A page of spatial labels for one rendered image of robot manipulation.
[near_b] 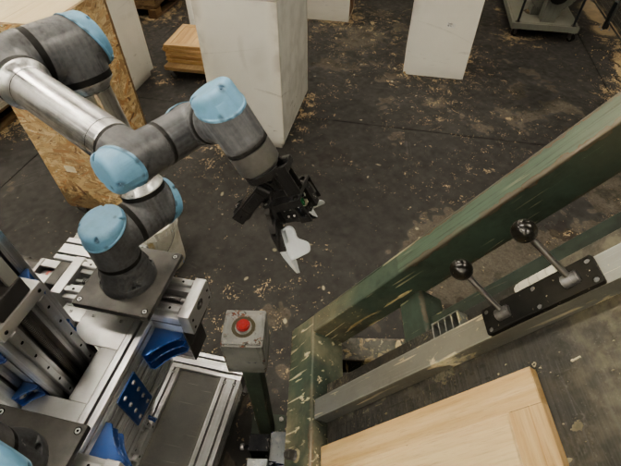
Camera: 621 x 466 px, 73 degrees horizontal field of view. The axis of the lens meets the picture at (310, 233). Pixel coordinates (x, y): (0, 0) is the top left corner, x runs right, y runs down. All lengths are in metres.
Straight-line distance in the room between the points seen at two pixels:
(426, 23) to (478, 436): 3.89
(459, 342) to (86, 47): 0.93
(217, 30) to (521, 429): 2.78
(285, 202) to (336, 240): 1.95
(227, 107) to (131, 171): 0.17
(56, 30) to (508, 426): 1.07
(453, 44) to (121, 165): 3.98
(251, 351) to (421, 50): 3.67
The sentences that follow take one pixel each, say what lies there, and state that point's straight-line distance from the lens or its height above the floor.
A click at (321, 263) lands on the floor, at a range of 2.54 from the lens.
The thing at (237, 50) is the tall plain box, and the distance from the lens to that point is 3.07.
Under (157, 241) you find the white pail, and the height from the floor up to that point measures 0.30.
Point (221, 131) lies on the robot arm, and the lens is 0.66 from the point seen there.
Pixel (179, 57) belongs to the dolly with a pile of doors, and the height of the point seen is 0.19.
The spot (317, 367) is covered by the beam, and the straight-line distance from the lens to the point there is 1.20.
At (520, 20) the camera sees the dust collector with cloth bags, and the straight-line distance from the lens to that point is 5.73.
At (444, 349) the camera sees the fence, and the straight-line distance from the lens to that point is 0.86.
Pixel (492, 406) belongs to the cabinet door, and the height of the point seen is 1.29.
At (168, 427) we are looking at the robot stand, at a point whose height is 0.21.
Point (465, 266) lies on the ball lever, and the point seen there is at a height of 1.44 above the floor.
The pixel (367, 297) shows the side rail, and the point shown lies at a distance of 1.09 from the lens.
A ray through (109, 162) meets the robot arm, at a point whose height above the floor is 1.61.
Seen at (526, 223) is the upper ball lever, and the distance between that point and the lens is 0.70.
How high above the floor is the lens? 1.99
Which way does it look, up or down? 47 degrees down
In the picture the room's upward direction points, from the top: straight up
